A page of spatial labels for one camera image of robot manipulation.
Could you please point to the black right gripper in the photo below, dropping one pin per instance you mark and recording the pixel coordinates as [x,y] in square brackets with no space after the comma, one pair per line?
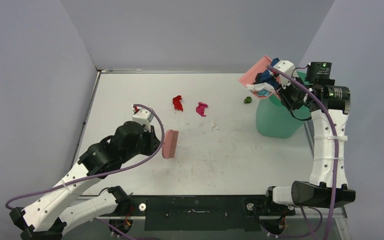
[285,94]

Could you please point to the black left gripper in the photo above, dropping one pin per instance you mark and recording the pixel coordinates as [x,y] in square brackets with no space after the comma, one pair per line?
[153,141]

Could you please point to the pink hand broom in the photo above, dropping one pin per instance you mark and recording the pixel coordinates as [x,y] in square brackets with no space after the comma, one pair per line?
[170,144]

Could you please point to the pink dustpan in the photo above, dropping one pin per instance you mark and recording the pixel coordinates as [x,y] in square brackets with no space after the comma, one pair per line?
[248,78]

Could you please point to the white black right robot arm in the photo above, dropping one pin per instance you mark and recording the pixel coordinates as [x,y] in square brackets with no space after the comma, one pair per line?
[329,106]

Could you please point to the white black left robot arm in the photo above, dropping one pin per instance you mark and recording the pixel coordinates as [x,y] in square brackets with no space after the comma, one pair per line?
[53,215]

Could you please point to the light blue paper scrap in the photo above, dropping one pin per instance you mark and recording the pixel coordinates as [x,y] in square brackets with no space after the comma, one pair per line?
[264,93]

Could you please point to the green plastic waste bin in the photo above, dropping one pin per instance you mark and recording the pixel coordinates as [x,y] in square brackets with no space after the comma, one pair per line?
[272,119]

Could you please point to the long dark blue paper scrap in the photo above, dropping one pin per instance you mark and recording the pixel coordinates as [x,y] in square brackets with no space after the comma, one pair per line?
[263,75]

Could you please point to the white paper scrap left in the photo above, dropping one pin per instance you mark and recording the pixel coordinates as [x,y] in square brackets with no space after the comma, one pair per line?
[260,86]

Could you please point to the green paper scrap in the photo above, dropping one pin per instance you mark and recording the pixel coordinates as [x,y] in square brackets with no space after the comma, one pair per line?
[247,100]

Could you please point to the red paper scrap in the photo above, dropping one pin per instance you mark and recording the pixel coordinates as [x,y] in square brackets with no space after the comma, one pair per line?
[177,104]

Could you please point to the magenta paper scrap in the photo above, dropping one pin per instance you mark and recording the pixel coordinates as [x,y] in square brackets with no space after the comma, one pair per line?
[200,109]

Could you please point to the small white paper scrap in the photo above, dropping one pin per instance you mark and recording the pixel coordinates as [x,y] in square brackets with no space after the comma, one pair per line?
[214,126]

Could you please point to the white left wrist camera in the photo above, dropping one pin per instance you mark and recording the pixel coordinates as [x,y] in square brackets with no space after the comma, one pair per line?
[144,118]

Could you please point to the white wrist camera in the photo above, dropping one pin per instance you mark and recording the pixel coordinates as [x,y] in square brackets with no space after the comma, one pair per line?
[286,67]
[144,118]

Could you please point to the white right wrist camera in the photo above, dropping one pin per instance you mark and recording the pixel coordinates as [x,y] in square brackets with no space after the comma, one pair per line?
[286,67]

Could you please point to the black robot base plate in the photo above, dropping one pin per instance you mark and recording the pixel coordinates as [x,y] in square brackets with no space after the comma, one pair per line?
[202,212]

